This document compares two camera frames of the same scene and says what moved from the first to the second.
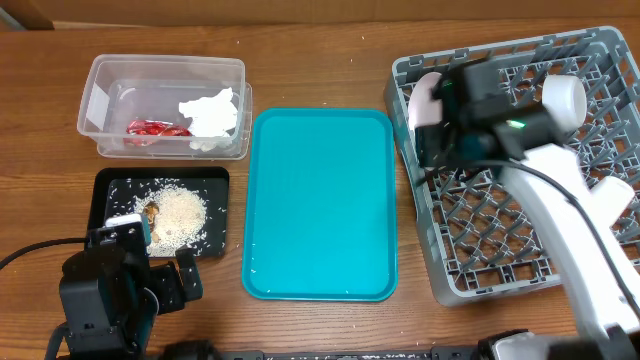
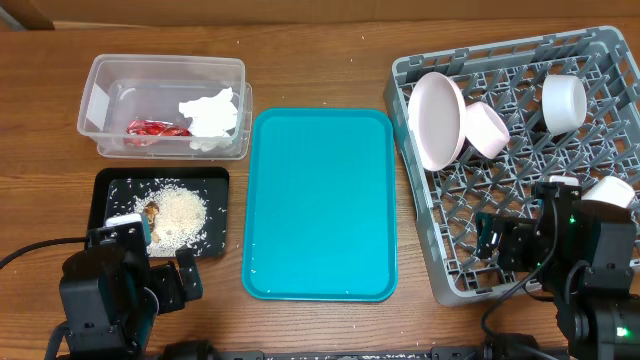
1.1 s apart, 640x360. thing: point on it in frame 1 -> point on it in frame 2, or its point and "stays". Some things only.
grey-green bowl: x=566 y=95 stays
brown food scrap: x=151 y=208 stays
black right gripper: x=437 y=145 -> x=513 y=242
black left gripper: x=175 y=294 stays
